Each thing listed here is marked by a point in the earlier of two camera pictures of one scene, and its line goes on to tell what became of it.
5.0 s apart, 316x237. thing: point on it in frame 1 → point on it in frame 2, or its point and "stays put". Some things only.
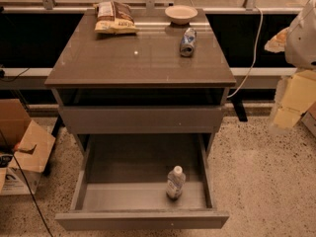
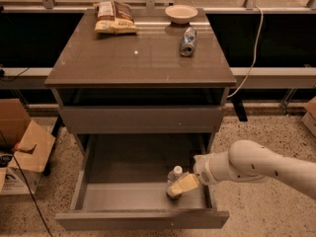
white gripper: (302, 39) → (203, 171)
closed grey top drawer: (137, 119) stays put
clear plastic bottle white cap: (176, 179) stays put
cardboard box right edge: (309, 118) stays put
